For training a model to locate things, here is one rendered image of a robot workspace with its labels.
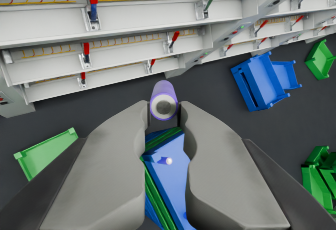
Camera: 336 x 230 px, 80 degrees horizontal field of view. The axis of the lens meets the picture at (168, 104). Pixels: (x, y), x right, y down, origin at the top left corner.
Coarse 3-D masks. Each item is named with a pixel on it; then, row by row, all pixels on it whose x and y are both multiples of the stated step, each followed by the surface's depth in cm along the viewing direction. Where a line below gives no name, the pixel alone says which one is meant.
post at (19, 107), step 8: (0, 72) 42; (0, 80) 44; (0, 88) 48; (8, 88) 50; (16, 88) 54; (8, 96) 55; (16, 96) 57; (8, 104) 61; (16, 104) 64; (24, 104) 67; (32, 104) 77; (0, 112) 66; (8, 112) 69; (16, 112) 73; (24, 112) 76
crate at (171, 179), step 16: (160, 144) 54; (176, 144) 58; (144, 160) 52; (176, 160) 57; (160, 176) 54; (176, 176) 56; (160, 192) 52; (176, 192) 55; (176, 208) 54; (176, 224) 52
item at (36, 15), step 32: (0, 0) 32; (32, 0) 34; (64, 0) 36; (96, 0) 33; (128, 0) 42; (160, 0) 44; (192, 0) 49; (224, 0) 54; (256, 0) 54; (0, 32) 32; (32, 32) 34; (64, 32) 37; (96, 32) 39; (128, 32) 45
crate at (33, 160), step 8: (72, 128) 77; (56, 136) 76; (64, 136) 82; (72, 136) 83; (40, 144) 76; (48, 144) 79; (56, 144) 80; (64, 144) 81; (24, 152) 75; (32, 152) 76; (40, 152) 77; (48, 152) 79; (56, 152) 80; (24, 160) 75; (32, 160) 76; (40, 160) 77; (48, 160) 78; (24, 168) 71; (32, 168) 75; (40, 168) 76; (32, 176) 75
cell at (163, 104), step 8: (160, 88) 14; (168, 88) 14; (152, 96) 13; (160, 96) 12; (168, 96) 12; (152, 104) 12; (160, 104) 12; (168, 104) 12; (176, 104) 12; (152, 112) 13; (160, 112) 12; (168, 112) 12; (176, 112) 13
